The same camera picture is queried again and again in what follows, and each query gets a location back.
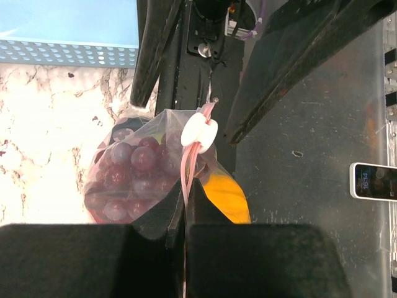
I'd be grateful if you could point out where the dark red grapes bunch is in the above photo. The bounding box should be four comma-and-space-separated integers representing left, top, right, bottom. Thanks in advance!
84, 135, 182, 224

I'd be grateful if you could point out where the yellow bell pepper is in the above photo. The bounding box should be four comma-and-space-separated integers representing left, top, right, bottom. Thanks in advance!
203, 173, 251, 224

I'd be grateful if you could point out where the white smartphone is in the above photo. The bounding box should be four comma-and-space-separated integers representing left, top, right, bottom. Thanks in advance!
349, 162, 397, 202

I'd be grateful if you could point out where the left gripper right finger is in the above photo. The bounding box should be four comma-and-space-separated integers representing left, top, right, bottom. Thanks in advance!
185, 181, 350, 297

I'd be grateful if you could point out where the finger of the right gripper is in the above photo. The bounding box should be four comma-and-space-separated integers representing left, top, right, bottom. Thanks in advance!
224, 1, 396, 144
130, 0, 183, 106

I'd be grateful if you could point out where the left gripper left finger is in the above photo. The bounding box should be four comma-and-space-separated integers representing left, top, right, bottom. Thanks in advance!
1, 183, 184, 297

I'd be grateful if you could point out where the round purple eggplant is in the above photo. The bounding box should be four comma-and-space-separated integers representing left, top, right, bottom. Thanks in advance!
111, 116, 150, 142

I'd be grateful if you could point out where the light blue plastic basket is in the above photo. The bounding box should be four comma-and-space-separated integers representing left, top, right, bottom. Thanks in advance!
1, 0, 139, 69

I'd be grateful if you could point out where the clear zip top bag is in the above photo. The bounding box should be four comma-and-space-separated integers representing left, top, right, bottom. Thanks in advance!
83, 104, 252, 225

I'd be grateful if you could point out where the black mounting rail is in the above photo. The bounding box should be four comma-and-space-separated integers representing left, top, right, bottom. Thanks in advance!
155, 1, 244, 174

